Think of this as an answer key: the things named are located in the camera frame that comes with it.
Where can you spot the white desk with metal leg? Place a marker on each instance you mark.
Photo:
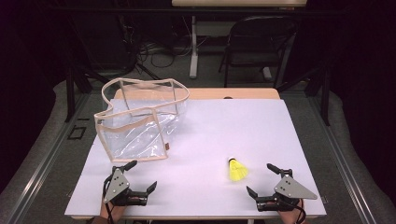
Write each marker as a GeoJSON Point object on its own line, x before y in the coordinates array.
{"type": "Point", "coordinates": [193, 59]}

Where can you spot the person's right hand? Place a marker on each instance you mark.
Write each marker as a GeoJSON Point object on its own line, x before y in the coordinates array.
{"type": "Point", "coordinates": [291, 216]}

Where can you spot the person's left hand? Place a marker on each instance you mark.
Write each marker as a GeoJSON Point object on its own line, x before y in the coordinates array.
{"type": "Point", "coordinates": [112, 212]}

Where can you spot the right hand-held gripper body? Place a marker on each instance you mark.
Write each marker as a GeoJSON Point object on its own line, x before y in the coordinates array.
{"type": "Point", "coordinates": [292, 189]}

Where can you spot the white table mat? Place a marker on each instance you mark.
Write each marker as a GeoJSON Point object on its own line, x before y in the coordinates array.
{"type": "Point", "coordinates": [202, 140]}

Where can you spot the black metal frame post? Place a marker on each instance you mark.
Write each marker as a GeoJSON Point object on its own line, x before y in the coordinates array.
{"type": "Point", "coordinates": [69, 96]}

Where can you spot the black folding chair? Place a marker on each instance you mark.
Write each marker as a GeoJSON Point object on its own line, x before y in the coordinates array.
{"type": "Point", "coordinates": [258, 34]}

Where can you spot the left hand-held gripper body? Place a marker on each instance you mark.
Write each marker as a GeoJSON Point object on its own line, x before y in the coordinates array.
{"type": "Point", "coordinates": [116, 186]}

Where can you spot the yellow shuttlecock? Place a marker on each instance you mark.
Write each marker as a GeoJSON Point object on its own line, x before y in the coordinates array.
{"type": "Point", "coordinates": [237, 171]}

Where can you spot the clear bag with beige trim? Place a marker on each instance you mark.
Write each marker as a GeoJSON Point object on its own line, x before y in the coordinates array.
{"type": "Point", "coordinates": [134, 137]}

